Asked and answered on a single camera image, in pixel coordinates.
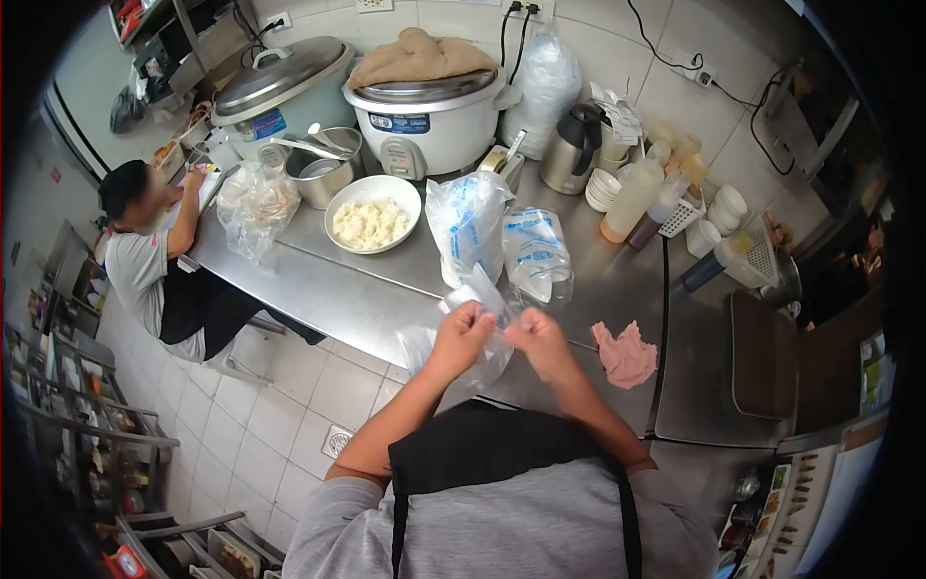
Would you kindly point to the person's left hand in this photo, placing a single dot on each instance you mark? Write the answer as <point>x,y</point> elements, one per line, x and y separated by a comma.
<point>456,344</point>

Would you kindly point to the person's right hand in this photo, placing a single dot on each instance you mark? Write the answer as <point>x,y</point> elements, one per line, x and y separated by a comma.
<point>550,347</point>

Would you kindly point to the person's left fingers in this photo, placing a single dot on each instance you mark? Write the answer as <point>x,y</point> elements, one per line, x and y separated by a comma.
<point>457,317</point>

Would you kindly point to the person's right thumb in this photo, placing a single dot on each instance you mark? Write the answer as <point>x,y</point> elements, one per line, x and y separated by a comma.
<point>515,334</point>

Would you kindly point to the person's right fingers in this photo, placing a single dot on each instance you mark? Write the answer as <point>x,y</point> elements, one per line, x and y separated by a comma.
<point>533,321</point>

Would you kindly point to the person's left thumb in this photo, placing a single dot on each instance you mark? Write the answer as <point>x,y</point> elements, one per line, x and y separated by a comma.
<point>485,323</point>

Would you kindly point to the clear plastic bag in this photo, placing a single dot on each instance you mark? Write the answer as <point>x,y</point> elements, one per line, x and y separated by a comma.
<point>485,365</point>
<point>253,206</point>

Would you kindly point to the short blue printed bag pack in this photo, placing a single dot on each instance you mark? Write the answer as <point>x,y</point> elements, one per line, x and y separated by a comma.
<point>535,253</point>

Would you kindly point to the tall blue printed bag pack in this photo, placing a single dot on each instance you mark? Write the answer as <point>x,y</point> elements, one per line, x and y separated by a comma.
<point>467,224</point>

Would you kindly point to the pink cloth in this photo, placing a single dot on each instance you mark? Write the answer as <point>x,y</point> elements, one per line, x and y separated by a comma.
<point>626,358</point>

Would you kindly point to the cooked white rice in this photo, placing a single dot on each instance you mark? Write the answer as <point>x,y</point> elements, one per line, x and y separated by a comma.
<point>370,224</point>

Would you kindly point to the stack of small white dishes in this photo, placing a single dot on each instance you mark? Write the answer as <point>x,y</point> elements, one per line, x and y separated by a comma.
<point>602,189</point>

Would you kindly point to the orange sauce squeeze bottle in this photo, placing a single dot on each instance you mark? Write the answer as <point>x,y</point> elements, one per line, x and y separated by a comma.
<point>633,199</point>

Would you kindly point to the tape dispenser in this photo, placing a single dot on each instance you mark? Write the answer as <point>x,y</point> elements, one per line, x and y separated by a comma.
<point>503,163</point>

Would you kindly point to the dark sauce squeeze bottle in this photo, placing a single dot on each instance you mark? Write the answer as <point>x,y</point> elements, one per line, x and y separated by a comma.
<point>655,213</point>

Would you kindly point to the white bowl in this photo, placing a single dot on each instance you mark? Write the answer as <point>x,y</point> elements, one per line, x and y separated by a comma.
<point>340,199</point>

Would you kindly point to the floor drain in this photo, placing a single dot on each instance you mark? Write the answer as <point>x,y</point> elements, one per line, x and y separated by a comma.
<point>337,441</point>

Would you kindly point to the steel thermos jug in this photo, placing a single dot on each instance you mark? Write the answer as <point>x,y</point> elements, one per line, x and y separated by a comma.
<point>571,148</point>

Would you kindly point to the person's body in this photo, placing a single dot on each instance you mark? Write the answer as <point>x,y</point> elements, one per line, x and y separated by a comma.
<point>499,514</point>

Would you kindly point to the white slotted basket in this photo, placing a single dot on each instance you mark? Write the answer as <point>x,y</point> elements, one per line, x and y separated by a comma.
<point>680,216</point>

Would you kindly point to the white cup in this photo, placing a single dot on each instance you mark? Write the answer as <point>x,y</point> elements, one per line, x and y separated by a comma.
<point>702,237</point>

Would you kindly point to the dark squeeze bottle yellow cap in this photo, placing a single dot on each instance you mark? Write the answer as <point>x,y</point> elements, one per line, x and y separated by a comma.
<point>712,262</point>

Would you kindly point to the white rice cooker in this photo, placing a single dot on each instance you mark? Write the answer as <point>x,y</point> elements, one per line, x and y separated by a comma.
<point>427,123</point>

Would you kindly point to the steel pot with ladles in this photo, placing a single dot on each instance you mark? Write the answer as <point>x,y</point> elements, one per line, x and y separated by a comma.
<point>322,174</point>

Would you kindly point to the bundle of paper receipts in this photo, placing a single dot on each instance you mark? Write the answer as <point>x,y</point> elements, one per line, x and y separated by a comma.
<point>618,116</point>

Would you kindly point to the group of yellow squeeze bottles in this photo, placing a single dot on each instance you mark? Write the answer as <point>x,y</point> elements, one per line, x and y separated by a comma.
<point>684,155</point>

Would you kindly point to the stack of white bowls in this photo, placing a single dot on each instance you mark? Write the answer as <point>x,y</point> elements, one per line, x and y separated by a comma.
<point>727,208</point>

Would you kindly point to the crumpled clear plastic bag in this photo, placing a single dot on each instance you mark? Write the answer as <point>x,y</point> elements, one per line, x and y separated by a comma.
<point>253,206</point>

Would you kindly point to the brown tray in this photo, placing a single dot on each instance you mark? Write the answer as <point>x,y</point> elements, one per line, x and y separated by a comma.
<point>763,358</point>

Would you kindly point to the large sack of clear bags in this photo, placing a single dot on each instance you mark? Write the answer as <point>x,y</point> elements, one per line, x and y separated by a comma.
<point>546,87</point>

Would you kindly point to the brown cloth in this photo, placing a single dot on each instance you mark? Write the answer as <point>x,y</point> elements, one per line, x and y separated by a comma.
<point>419,58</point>

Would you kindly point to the pale green rice cooker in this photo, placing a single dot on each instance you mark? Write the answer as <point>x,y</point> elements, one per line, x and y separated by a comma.
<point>289,94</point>

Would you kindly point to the picture menu board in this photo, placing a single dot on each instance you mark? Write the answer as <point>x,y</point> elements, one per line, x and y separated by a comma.
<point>796,506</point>

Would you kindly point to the metal storage rack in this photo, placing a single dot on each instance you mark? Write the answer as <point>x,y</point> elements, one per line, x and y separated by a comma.
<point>79,405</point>

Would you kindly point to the black plastic bag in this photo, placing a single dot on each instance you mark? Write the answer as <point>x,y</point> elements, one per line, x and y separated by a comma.
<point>126,112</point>

